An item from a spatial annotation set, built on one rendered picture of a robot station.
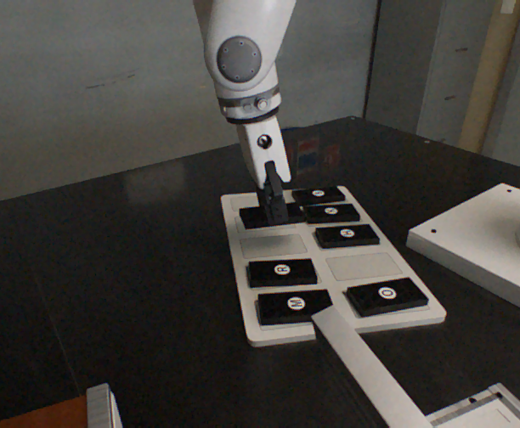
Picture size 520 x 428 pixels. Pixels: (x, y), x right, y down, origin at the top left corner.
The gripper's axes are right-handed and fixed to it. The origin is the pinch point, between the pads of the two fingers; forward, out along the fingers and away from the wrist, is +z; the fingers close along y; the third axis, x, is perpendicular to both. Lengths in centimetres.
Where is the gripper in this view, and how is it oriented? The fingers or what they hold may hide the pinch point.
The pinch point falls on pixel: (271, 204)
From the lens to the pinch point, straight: 63.6
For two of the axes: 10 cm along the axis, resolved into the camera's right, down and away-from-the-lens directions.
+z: 1.9, 8.3, 5.3
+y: -2.4, -4.8, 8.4
